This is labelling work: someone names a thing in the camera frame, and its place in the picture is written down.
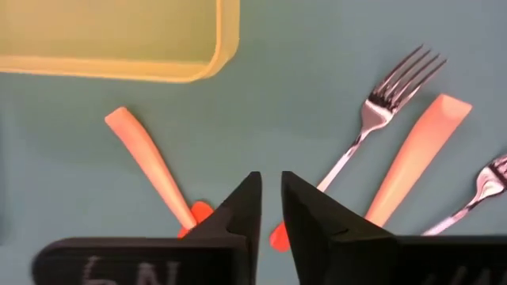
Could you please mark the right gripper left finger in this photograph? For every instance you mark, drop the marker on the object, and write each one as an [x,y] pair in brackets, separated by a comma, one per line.
[158,261]

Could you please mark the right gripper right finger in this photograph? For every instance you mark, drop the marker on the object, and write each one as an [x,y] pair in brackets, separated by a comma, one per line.
[356,257]

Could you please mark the green table mat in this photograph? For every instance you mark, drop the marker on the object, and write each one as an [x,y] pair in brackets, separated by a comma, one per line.
[277,118]

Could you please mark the yellow plastic bin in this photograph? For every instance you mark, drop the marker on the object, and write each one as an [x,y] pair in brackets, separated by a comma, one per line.
[119,39]

